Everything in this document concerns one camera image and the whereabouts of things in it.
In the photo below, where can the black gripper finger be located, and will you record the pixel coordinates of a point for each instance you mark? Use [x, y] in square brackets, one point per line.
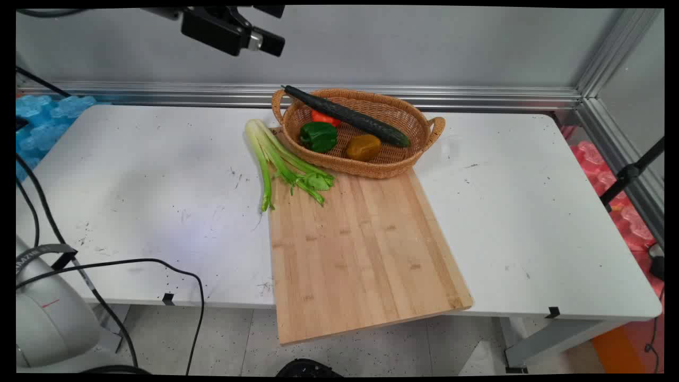
[270, 10]
[212, 33]

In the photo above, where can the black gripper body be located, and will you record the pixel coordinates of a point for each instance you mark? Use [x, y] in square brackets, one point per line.
[223, 15]

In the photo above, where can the dark green cucumber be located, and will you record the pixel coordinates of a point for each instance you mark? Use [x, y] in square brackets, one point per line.
[350, 116]

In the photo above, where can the green bell pepper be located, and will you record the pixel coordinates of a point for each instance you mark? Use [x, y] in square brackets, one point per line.
[318, 137]

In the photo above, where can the green celery bunch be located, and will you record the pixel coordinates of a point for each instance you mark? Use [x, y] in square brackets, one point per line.
[276, 156]

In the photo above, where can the yellow brown bell pepper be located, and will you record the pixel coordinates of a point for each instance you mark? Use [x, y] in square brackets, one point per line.
[364, 147]

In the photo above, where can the blue foam mat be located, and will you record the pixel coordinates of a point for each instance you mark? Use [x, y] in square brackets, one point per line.
[45, 127]

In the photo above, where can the woven wicker basket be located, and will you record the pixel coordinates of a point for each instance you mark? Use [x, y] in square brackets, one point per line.
[395, 159]

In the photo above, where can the bamboo cutting board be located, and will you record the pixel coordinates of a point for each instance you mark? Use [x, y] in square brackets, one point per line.
[366, 254]

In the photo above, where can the black tape marker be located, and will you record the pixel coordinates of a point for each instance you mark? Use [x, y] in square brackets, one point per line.
[168, 299]
[553, 312]

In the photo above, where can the grey metal table leg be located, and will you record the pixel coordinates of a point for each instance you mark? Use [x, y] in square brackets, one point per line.
[551, 339]
[111, 323]

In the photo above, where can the black round object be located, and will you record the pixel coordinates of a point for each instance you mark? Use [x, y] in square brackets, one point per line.
[307, 369]

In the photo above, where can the red foam mat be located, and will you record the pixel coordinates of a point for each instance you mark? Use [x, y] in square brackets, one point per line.
[591, 162]

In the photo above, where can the black tripod leg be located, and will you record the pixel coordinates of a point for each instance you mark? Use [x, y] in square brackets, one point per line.
[629, 172]

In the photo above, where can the black power adapter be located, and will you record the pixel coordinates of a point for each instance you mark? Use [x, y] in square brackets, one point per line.
[658, 265]

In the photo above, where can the orange floor mat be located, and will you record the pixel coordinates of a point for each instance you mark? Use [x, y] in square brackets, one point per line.
[620, 350]

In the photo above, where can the long aluminium frame rail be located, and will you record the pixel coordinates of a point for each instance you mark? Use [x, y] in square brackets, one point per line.
[424, 96]

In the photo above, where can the aluminium frame post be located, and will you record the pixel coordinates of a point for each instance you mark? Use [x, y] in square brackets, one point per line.
[618, 50]

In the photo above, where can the short aluminium frame rail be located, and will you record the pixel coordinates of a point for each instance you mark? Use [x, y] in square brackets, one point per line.
[620, 159]

